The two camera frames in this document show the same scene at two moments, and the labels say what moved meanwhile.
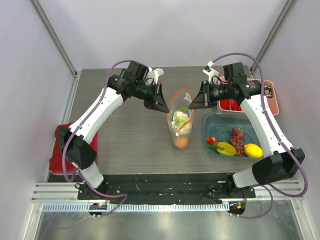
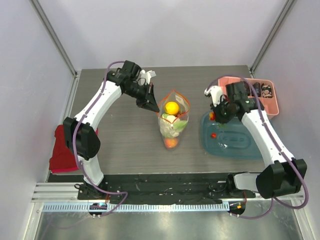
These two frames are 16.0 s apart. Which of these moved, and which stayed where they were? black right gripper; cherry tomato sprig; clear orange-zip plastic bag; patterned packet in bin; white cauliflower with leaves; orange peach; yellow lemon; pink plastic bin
Moved: clear orange-zip plastic bag; orange peach; yellow lemon; black right gripper; cherry tomato sprig; white cauliflower with leaves
Stayed: patterned packet in bin; pink plastic bin
